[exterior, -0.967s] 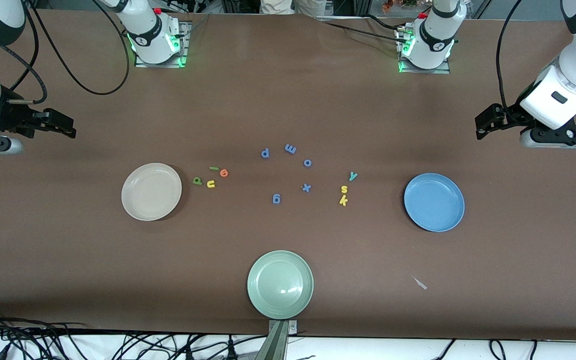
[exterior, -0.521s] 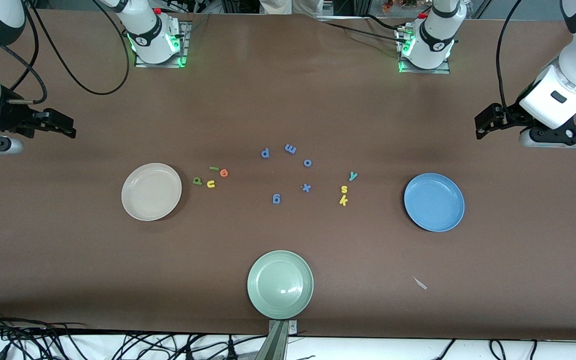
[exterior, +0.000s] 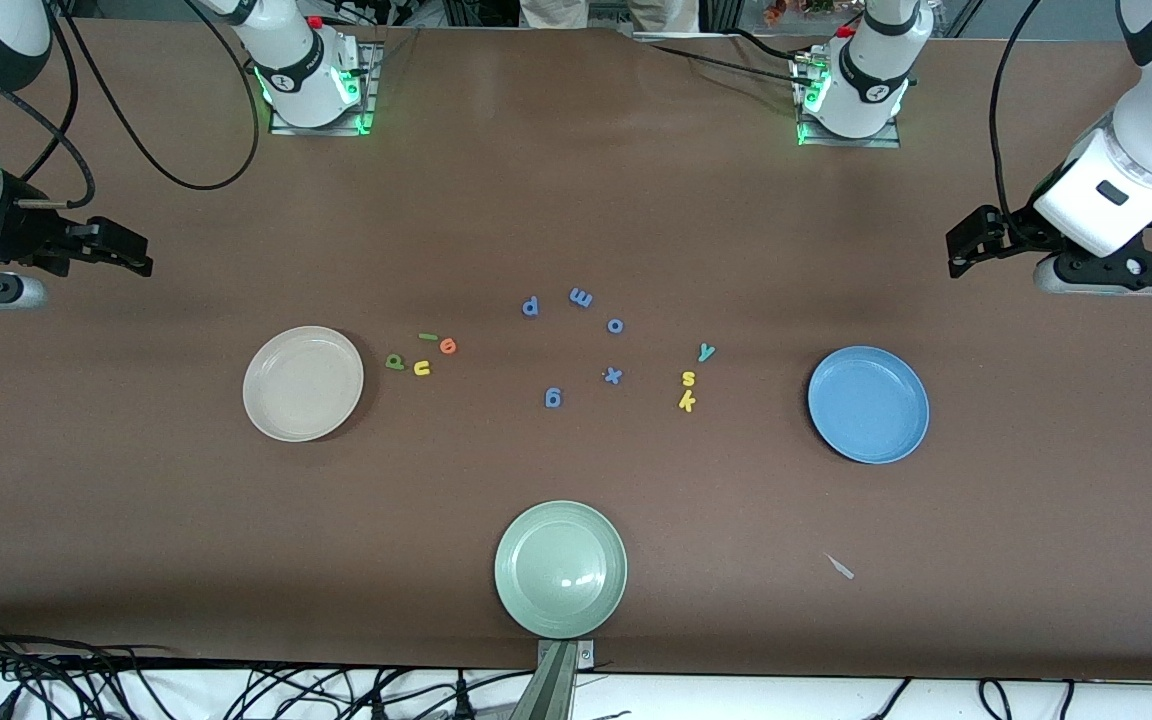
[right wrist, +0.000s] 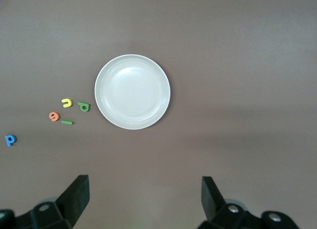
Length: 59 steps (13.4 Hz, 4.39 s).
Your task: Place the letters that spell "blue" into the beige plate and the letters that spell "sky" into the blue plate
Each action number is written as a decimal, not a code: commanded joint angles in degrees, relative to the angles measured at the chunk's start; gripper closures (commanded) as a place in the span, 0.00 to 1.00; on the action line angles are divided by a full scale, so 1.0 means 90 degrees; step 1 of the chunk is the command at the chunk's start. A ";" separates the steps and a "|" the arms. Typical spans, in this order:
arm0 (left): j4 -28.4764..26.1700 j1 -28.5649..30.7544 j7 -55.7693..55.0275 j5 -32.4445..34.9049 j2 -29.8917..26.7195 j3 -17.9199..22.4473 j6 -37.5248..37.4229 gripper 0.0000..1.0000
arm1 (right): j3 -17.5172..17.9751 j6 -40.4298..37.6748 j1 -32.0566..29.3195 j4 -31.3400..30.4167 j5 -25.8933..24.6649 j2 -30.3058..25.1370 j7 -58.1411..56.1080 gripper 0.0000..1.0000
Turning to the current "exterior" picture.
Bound blue plate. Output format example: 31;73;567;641
807;345;931;465

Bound beige brown plate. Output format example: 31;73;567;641
242;325;365;443

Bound orange red background objects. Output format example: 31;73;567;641
761;0;842;26

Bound person in beige trousers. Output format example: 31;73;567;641
521;0;699;33

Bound green plate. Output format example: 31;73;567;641
494;500;629;640

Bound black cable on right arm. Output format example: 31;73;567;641
0;0;262;213

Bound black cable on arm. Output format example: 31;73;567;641
988;0;1049;221
0;0;262;213

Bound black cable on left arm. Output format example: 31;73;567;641
988;0;1049;221

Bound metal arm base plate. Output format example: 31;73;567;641
796;55;903;149
269;42;379;137

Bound black cable on table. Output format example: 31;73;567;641
648;40;817;86
726;26;812;65

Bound tangled black floor cables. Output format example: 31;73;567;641
0;618;177;720

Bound grey metal camera bracket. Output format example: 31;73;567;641
511;638;597;720

